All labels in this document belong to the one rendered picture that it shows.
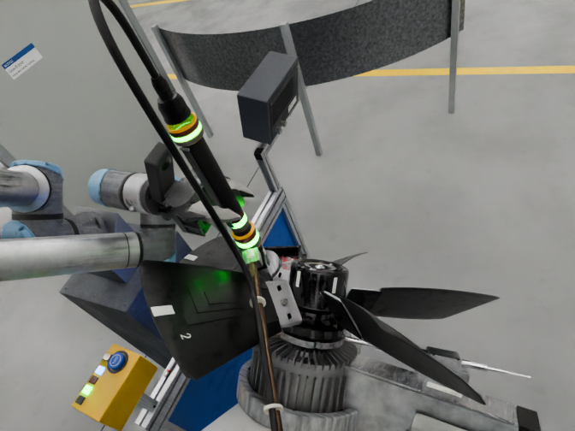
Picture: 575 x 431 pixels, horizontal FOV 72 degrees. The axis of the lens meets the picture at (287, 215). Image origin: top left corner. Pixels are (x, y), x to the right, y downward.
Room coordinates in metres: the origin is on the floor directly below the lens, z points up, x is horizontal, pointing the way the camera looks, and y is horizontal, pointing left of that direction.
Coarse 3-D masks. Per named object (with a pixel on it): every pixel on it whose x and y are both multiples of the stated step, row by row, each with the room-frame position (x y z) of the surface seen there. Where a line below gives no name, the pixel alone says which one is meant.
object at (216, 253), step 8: (216, 240) 0.71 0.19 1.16; (224, 240) 0.70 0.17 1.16; (200, 248) 0.69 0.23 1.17; (208, 248) 0.68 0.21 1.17; (216, 248) 0.67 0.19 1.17; (224, 248) 0.66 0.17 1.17; (200, 256) 0.66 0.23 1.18; (208, 256) 0.65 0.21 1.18; (216, 256) 0.64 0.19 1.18; (224, 256) 0.63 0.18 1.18; (232, 256) 0.62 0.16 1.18; (200, 264) 0.62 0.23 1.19; (208, 264) 0.61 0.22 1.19; (216, 264) 0.61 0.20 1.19; (224, 264) 0.60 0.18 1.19; (232, 264) 0.59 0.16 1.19; (240, 272) 0.56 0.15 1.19
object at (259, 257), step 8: (256, 248) 0.46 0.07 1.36; (256, 256) 0.45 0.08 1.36; (264, 256) 0.46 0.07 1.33; (272, 256) 0.50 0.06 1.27; (248, 264) 0.44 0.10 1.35; (264, 264) 0.44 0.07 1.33; (272, 264) 0.48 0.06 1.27; (280, 264) 0.48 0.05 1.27; (264, 272) 0.45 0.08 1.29; (272, 272) 0.46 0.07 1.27; (264, 280) 0.46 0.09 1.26
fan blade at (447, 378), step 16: (352, 304) 0.31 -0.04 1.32; (368, 320) 0.28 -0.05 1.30; (368, 336) 0.30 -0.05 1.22; (384, 336) 0.26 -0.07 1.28; (400, 336) 0.20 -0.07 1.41; (400, 352) 0.23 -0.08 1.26; (416, 352) 0.20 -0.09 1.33; (416, 368) 0.21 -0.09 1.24; (432, 368) 0.18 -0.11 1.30; (448, 384) 0.17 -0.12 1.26; (464, 384) 0.14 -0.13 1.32; (480, 400) 0.13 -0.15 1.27
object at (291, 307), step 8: (272, 280) 0.45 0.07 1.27; (280, 280) 0.45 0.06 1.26; (272, 288) 0.43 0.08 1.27; (288, 288) 0.44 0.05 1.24; (272, 296) 0.41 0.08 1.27; (280, 296) 0.42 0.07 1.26; (288, 296) 0.42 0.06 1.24; (280, 304) 0.40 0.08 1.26; (288, 304) 0.40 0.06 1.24; (296, 304) 0.40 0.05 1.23; (280, 312) 0.38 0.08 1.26; (288, 312) 0.39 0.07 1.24; (296, 312) 0.39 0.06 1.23; (280, 320) 0.37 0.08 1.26; (288, 320) 0.37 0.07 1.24; (296, 320) 0.37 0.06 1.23
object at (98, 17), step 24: (96, 0) 0.43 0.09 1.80; (96, 24) 0.42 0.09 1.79; (120, 24) 0.48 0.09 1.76; (144, 96) 0.40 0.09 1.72; (168, 144) 0.40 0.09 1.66; (216, 216) 0.40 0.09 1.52; (240, 264) 0.39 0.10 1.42; (264, 360) 0.26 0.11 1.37; (264, 384) 0.23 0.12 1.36; (264, 408) 0.20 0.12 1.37
